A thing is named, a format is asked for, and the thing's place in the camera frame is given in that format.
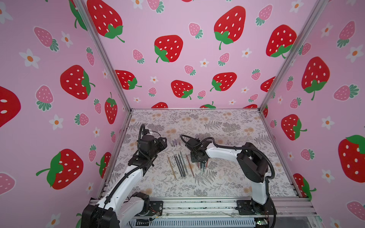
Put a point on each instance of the aluminium frame rail base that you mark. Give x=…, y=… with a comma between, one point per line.
x=219, y=212

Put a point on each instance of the aluminium corner post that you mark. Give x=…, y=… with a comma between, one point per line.
x=102, y=21
x=301, y=38

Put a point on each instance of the yellow pencil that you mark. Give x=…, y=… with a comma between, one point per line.
x=172, y=169

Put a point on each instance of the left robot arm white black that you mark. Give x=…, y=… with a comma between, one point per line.
x=118, y=207

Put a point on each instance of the left aluminium corner post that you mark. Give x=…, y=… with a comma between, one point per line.
x=102, y=21

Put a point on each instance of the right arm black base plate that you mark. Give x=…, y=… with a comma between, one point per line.
x=250, y=207

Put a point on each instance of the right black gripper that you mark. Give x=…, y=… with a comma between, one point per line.
x=200, y=159

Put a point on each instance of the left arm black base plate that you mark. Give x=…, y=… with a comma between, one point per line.
x=155, y=209

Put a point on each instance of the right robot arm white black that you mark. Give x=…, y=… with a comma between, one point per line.
x=255, y=165

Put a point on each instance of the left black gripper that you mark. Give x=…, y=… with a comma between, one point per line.
x=161, y=145

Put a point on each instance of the right aluminium corner post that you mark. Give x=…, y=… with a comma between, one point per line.
x=301, y=38

